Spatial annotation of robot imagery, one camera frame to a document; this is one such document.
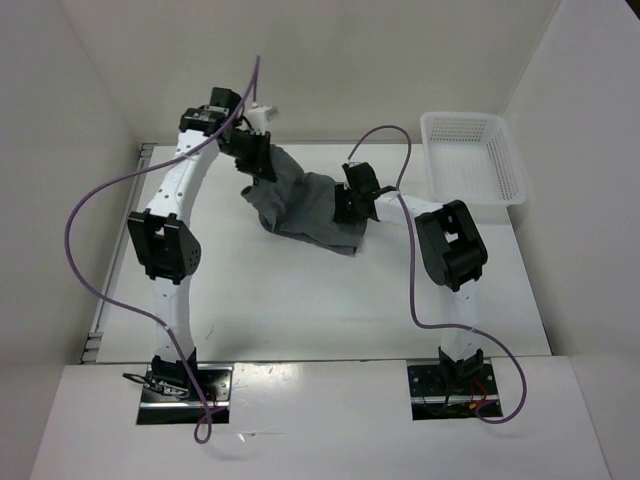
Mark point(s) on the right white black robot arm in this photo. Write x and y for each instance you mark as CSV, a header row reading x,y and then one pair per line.
x,y
445,239

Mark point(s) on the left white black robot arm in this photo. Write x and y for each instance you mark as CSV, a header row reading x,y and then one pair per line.
x,y
163,242

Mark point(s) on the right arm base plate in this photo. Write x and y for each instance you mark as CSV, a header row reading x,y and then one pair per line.
x,y
431,399

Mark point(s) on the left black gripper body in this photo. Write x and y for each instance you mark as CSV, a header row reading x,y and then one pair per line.
x,y
248,148

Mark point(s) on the grey shorts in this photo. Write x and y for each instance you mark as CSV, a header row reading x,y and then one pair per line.
x,y
300,205

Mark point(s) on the white perforated plastic basket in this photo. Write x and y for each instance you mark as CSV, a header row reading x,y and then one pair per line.
x,y
472,157

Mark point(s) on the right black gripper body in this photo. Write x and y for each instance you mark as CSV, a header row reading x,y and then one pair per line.
x,y
346,205

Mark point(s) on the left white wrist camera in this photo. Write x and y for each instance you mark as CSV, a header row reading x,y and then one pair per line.
x,y
259,117

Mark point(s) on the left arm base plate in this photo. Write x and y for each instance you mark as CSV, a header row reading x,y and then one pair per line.
x,y
163,404

